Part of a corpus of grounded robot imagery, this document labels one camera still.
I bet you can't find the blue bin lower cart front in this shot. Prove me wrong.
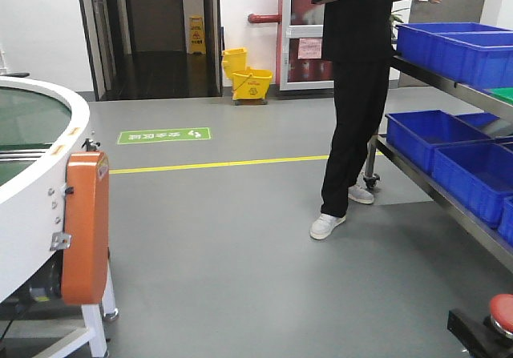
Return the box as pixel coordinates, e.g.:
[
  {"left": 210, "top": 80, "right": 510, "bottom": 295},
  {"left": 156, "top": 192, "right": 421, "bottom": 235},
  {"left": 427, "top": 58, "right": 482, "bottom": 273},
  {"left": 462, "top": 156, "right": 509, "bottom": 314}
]
[{"left": 432, "top": 143, "right": 512, "bottom": 228}]

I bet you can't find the orange motor cover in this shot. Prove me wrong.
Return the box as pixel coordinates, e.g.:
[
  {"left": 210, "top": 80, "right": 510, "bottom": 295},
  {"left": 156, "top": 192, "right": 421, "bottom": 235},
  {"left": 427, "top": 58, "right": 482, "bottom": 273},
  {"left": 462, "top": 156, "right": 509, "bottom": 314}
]
[{"left": 61, "top": 151, "right": 109, "bottom": 305}]

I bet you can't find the blue bin cart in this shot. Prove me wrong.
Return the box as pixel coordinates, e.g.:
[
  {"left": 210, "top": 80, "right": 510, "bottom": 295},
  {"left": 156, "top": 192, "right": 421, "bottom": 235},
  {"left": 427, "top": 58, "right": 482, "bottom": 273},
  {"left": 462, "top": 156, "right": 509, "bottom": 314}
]
[
  {"left": 386, "top": 110, "right": 491, "bottom": 175},
  {"left": 397, "top": 22, "right": 512, "bottom": 89},
  {"left": 432, "top": 143, "right": 512, "bottom": 228}
]

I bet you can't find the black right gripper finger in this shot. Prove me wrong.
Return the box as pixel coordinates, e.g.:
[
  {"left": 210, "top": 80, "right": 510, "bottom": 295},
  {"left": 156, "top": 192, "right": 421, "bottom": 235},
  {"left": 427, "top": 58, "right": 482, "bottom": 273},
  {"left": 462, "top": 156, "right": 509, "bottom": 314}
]
[{"left": 447, "top": 309, "right": 512, "bottom": 357}]

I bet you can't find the blue bin lower cart left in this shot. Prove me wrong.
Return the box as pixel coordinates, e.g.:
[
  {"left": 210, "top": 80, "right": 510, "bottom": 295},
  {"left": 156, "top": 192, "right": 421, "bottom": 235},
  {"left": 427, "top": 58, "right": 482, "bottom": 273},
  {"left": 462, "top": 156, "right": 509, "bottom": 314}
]
[{"left": 386, "top": 110, "right": 491, "bottom": 175}]

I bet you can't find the white round conveyor table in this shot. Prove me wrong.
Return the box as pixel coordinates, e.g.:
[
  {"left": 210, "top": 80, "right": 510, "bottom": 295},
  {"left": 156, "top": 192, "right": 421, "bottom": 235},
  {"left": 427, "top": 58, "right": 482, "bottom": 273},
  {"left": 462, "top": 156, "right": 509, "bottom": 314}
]
[{"left": 1, "top": 75, "right": 119, "bottom": 357}]

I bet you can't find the yellow wet floor sign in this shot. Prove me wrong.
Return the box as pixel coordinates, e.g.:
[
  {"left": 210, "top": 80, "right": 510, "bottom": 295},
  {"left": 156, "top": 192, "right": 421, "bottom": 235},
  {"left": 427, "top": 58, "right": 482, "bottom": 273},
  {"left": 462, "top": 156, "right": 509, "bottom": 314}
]
[{"left": 189, "top": 15, "right": 206, "bottom": 54}]

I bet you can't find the yellow mop bucket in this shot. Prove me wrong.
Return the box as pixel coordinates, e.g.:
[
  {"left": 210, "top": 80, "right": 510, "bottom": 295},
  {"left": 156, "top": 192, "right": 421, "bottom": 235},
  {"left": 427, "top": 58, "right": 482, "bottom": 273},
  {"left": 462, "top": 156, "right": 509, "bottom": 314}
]
[{"left": 221, "top": 47, "right": 273, "bottom": 106}]

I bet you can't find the blue bin top cart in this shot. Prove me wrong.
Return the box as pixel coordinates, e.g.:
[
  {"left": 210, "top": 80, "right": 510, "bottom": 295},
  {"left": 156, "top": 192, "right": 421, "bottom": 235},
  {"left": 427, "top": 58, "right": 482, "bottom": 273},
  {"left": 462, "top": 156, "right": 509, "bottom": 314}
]
[{"left": 397, "top": 22, "right": 512, "bottom": 89}]

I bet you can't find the person in black clothes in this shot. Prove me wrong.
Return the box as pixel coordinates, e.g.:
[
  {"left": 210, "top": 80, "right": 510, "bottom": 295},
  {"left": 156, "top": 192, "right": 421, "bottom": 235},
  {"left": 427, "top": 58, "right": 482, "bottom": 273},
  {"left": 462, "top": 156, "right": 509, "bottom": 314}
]
[{"left": 310, "top": 0, "right": 430, "bottom": 240}]

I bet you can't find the red push button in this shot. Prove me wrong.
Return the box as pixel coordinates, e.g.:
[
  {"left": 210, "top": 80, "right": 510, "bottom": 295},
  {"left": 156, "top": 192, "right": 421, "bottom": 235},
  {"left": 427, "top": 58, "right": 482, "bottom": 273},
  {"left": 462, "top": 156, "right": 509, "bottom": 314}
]
[{"left": 483, "top": 294, "right": 513, "bottom": 339}]

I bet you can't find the green floor sign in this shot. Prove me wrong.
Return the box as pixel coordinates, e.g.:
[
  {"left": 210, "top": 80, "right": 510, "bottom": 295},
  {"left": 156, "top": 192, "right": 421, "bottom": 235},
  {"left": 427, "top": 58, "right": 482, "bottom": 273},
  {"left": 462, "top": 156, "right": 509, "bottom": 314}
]
[{"left": 117, "top": 127, "right": 212, "bottom": 145}]

